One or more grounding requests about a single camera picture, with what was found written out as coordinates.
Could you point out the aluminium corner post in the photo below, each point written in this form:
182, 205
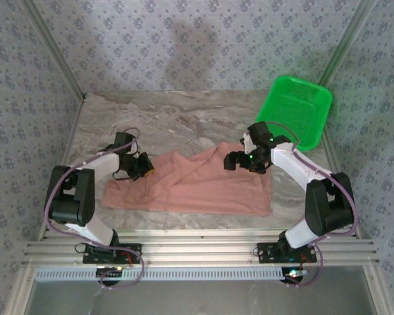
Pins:
344, 42
61, 55

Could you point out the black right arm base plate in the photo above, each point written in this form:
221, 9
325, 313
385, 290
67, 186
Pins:
269, 254

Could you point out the green plastic basket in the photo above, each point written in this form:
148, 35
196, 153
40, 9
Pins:
295, 108

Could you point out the aluminium lower frame post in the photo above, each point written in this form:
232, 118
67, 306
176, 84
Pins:
379, 292
18, 292

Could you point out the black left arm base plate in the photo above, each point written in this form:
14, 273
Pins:
98, 256

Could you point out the black controller board with light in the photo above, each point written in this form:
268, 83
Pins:
293, 273

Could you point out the pink t-shirt with pixel print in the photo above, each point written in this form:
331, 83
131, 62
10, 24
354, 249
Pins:
200, 193

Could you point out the aluminium rail frame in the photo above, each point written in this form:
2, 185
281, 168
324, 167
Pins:
200, 249

